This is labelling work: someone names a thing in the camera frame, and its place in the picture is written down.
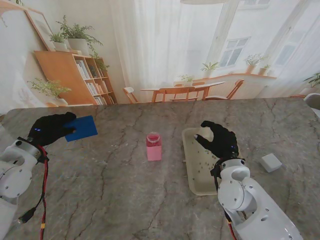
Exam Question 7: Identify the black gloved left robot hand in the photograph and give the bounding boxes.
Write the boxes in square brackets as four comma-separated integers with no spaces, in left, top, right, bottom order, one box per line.
[26,111,77,147]

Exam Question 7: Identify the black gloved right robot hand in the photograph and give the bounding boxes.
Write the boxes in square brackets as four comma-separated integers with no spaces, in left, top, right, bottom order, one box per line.
[193,120,240,165]

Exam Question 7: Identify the blue plastic scraper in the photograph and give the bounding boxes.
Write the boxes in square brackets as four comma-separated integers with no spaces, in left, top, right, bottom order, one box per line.
[64,115,98,143]

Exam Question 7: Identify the white square jar lid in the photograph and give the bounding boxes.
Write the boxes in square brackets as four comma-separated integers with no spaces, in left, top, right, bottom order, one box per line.
[261,153,283,173]

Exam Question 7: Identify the pink square jar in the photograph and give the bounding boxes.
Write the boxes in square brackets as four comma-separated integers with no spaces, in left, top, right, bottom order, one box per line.
[146,131,163,162]

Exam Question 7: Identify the scattered green beans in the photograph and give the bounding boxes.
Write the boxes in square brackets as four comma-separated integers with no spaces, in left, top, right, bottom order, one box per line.
[191,141,218,181]

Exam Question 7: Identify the cream baking tray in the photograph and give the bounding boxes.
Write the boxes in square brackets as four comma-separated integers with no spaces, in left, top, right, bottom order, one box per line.
[181,127,247,196]

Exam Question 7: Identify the leafy plant beside bookshelf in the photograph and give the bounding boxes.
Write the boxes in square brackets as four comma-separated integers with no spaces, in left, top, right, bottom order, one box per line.
[27,77,72,107]

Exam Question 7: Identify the wooden bookshelf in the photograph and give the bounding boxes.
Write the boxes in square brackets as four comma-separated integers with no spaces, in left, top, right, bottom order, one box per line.
[33,50,118,106]

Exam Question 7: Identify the wooden chair with curved back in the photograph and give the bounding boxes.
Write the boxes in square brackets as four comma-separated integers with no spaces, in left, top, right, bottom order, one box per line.
[203,79,245,101]

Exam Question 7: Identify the wooden dining table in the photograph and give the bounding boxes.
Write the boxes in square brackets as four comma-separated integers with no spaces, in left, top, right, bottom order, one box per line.
[139,81,227,103]

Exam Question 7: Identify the wooden chair with slatted back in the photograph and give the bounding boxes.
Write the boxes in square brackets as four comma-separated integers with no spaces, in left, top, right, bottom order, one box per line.
[158,86,201,103]

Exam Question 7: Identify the small plant on dining table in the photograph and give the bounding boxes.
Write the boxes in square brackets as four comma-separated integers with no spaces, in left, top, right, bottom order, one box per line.
[180,74,196,88]

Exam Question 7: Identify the green windowsill plant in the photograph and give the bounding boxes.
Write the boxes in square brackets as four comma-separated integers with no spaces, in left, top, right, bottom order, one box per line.
[200,61,221,78]

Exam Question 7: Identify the plant in terracotta pot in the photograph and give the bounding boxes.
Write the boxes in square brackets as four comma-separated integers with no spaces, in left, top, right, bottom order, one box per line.
[244,53,266,75]

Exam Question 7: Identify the small windowsill pot plant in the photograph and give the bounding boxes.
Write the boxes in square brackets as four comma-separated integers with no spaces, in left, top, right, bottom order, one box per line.
[258,64,272,77]

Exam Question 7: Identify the trailing ivy plant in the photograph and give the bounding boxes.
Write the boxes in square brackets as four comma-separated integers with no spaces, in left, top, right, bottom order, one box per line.
[89,52,111,73]

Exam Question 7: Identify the small plant in white pot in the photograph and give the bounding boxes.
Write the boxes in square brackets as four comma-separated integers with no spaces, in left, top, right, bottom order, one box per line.
[48,32,70,52]

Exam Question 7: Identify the wooden chair with white back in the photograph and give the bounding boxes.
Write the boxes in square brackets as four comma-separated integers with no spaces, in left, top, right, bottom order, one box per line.
[122,86,140,105]

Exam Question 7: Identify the large plant in white pot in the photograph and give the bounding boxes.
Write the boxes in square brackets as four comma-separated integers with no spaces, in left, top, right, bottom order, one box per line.
[56,14,104,57]

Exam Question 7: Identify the white rounded chair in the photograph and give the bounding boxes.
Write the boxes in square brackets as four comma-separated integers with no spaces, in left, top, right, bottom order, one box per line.
[303,92,320,111]

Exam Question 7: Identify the green plant with long leaves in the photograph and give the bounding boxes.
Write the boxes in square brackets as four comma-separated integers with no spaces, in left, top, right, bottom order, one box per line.
[303,72,320,89]

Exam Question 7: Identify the red left arm cable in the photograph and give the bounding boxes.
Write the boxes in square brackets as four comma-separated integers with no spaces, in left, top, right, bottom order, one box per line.
[37,146,50,240]

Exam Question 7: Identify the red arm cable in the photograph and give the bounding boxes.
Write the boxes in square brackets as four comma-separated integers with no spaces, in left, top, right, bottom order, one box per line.
[224,214,238,240]
[37,146,50,240]

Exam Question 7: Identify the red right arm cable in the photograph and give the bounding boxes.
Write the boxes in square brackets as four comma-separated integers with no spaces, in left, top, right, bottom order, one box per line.
[224,214,238,240]

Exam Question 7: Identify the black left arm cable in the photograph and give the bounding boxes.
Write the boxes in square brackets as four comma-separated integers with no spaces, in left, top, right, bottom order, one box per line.
[18,189,47,223]

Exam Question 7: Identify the wooden picture frame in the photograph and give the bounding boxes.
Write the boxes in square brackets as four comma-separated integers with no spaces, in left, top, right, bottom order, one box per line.
[23,9,56,53]

